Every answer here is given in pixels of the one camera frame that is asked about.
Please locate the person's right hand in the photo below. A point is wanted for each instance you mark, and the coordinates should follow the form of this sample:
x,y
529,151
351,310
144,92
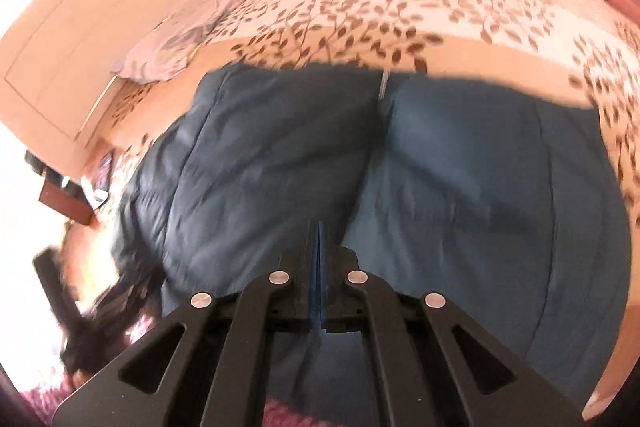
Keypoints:
x,y
607,397

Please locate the brown wooden nightstand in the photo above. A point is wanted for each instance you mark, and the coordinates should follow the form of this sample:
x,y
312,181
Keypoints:
x,y
65,202

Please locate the bed with leaf-pattern sheet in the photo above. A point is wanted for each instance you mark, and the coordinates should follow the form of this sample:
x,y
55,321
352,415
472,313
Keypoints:
x,y
400,12

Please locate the lavender pillow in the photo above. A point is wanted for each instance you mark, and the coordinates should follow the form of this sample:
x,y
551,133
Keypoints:
x,y
200,22

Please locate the teal quilted jacket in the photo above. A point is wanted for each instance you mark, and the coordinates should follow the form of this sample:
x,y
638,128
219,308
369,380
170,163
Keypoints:
x,y
450,187

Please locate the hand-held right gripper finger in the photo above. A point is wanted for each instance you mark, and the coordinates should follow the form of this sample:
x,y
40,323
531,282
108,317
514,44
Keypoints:
x,y
315,287
324,287

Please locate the white headboard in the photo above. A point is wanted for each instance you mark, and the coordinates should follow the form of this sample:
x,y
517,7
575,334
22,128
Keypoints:
x,y
115,7

